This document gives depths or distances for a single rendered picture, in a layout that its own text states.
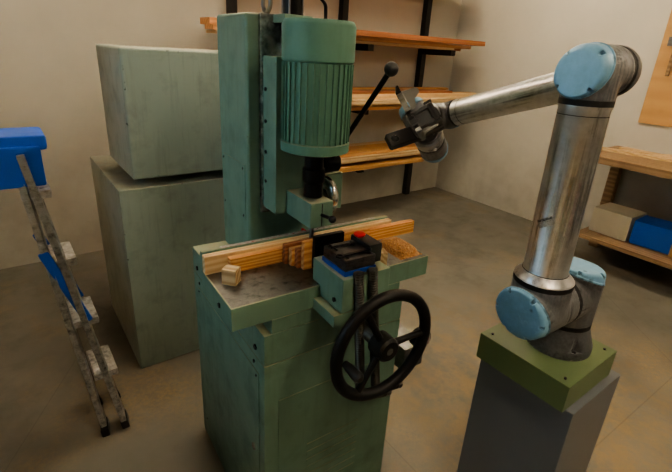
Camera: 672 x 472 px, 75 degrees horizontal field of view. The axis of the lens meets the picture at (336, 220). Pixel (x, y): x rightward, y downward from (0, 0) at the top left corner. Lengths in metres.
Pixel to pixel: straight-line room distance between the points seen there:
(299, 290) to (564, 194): 0.67
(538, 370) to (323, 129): 0.90
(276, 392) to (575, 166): 0.91
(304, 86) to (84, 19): 2.41
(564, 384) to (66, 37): 3.10
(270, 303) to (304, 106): 0.46
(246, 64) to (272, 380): 0.82
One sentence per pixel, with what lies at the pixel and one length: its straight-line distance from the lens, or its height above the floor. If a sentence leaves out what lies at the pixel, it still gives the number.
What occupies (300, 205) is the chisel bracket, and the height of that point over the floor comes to 1.05.
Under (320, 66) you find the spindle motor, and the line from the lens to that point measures 1.04.
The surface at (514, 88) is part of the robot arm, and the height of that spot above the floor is 1.37.
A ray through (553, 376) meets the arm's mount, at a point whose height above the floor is 0.64.
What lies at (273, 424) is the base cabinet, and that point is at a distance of 1.29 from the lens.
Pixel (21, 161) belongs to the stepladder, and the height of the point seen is 1.09.
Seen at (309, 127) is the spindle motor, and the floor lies 1.27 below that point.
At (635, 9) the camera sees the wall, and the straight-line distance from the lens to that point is 4.30.
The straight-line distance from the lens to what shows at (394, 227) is 1.40.
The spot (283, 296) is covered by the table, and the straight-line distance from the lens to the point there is 1.05.
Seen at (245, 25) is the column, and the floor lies 1.49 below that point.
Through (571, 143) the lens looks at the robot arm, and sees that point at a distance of 1.15.
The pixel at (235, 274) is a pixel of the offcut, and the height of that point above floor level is 0.93.
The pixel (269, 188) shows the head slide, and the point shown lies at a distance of 1.26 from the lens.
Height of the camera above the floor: 1.44
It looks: 21 degrees down
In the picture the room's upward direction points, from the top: 3 degrees clockwise
